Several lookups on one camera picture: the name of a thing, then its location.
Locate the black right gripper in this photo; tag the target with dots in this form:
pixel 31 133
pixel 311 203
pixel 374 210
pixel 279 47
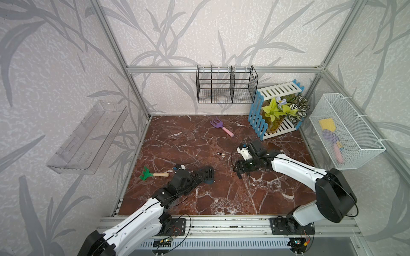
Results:
pixel 239 165

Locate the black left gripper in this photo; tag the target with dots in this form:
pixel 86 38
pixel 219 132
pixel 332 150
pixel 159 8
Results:
pixel 195 183

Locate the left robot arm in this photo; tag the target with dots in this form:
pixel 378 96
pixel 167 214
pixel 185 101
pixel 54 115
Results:
pixel 149 220

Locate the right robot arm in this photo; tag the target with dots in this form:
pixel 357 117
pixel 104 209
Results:
pixel 334 196

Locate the blue white slatted crate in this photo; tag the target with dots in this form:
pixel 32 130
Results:
pixel 263 95

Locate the green potted plant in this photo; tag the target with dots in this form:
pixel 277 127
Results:
pixel 293 107

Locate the yellow sponge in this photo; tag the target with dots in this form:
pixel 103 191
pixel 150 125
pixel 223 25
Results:
pixel 327 124

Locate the white mesh basket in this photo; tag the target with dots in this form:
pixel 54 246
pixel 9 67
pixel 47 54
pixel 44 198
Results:
pixel 357 141

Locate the green rake wooden handle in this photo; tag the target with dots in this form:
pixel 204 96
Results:
pixel 146 174

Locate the aluminium front rail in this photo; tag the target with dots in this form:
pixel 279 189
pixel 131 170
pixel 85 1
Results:
pixel 258 226

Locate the purple rake pink handle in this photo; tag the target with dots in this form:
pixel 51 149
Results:
pixel 217 123

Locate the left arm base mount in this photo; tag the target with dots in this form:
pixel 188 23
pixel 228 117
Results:
pixel 171 226

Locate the purple trowel pink handle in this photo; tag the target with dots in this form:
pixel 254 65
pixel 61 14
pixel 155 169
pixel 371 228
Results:
pixel 333 138

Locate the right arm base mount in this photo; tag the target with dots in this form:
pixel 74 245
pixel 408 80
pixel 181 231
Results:
pixel 288 225

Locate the black wire basket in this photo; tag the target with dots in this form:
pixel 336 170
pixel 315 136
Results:
pixel 219 85

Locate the clear plastic wall shelf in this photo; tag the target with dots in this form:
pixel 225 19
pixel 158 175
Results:
pixel 85 149

